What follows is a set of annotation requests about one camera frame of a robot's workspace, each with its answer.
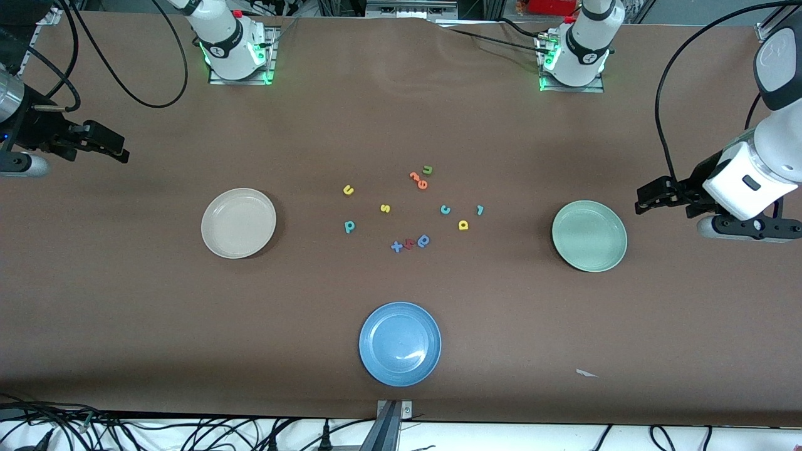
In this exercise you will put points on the blue letter a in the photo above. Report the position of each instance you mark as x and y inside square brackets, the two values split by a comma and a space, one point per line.
[423, 240]

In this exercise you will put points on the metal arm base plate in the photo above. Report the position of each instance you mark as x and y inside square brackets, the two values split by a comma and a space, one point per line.
[567, 89]
[270, 62]

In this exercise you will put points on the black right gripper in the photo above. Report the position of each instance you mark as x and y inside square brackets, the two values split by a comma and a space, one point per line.
[39, 130]

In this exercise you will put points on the white paper scrap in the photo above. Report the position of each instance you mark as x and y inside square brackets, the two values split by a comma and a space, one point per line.
[585, 373]

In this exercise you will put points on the grey equipment box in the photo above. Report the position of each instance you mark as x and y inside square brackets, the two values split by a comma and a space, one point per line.
[410, 7]

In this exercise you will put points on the grey aluminium strut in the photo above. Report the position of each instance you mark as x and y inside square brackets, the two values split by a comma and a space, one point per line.
[383, 432]

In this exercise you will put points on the teal letter p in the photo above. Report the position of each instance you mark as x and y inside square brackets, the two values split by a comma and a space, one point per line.
[349, 227]

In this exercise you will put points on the black power plug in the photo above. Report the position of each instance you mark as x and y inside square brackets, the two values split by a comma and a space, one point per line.
[325, 438]
[273, 443]

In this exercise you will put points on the silver metal bracket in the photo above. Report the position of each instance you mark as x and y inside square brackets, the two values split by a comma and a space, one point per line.
[406, 410]

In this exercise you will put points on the beige brown plate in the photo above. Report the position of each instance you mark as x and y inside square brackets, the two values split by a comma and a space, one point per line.
[238, 223]

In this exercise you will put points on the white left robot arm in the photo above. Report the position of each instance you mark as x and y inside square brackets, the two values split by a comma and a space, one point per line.
[589, 44]

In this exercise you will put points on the pale green plate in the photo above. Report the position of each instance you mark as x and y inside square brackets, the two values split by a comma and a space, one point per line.
[589, 236]

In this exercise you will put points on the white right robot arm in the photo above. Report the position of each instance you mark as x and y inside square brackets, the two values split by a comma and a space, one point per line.
[229, 44]

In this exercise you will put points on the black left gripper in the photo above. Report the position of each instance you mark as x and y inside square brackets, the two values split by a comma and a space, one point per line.
[697, 178]

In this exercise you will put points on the blue plate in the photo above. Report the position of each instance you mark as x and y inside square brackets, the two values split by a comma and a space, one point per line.
[400, 344]

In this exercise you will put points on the red box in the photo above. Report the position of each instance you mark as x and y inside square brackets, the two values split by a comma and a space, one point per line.
[551, 6]

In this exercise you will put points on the silver table corner bracket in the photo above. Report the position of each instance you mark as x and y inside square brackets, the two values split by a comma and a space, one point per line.
[768, 31]
[49, 17]

